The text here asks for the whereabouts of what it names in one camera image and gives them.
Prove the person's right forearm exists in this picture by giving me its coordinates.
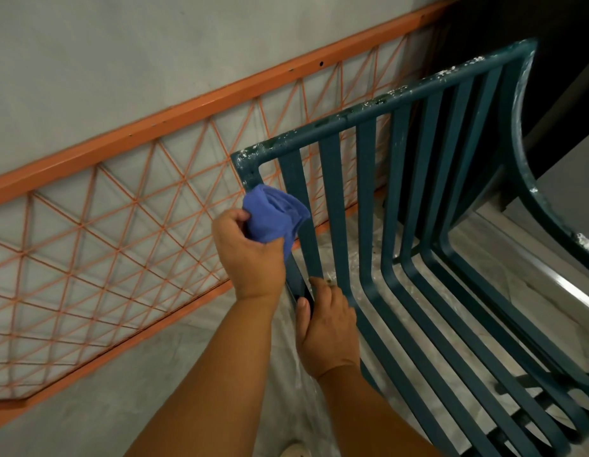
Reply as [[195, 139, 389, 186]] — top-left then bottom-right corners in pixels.
[[315, 364, 443, 457]]

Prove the person's left hand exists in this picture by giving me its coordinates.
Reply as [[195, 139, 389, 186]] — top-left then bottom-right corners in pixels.
[[211, 208, 287, 303]]

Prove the person's right hand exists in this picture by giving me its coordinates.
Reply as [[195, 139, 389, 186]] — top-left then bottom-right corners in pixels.
[[294, 276, 361, 381]]

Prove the dark green metal slatted chair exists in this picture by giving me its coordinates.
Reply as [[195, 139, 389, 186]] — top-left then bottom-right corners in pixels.
[[230, 37, 589, 457]]

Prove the orange wire mesh fence panel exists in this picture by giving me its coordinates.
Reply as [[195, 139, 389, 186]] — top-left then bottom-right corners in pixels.
[[0, 0, 462, 432]]

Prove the black partition panel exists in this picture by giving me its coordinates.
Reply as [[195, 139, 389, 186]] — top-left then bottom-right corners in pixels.
[[399, 0, 589, 215]]

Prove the person's left forearm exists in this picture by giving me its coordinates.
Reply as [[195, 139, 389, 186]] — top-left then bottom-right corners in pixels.
[[125, 295, 284, 457]]

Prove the blue cleaning cloth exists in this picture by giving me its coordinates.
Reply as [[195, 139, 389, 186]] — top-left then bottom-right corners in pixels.
[[242, 183, 312, 262]]

